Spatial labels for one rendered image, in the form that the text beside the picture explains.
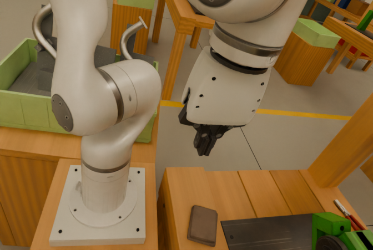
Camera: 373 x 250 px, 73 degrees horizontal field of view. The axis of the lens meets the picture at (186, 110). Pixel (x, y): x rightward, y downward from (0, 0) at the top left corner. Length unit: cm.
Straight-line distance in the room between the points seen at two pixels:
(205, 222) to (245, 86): 51
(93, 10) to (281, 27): 33
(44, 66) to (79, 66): 81
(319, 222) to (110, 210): 52
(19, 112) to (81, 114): 65
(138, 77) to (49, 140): 64
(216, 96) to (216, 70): 4
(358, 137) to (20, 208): 138
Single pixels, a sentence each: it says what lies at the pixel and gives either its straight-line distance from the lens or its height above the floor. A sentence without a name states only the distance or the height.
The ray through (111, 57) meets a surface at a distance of 118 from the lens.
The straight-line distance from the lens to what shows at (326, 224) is 66.
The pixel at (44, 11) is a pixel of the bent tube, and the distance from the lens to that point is 118.
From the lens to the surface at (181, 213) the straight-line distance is 79.
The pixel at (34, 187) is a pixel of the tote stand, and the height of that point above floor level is 57.
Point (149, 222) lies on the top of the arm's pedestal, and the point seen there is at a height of 85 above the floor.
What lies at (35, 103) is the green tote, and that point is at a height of 92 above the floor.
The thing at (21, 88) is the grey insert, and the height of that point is 85.
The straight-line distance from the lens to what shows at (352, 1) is 642.
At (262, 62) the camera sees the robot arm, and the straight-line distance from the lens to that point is 29.
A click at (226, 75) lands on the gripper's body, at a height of 144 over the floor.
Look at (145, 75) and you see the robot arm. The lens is 53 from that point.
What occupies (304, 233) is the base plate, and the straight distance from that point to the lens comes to 94.
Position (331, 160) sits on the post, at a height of 100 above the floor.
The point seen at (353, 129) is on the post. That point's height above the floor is 114.
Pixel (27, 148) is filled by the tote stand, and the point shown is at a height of 79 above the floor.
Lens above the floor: 157
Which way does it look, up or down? 37 degrees down
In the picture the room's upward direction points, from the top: 17 degrees clockwise
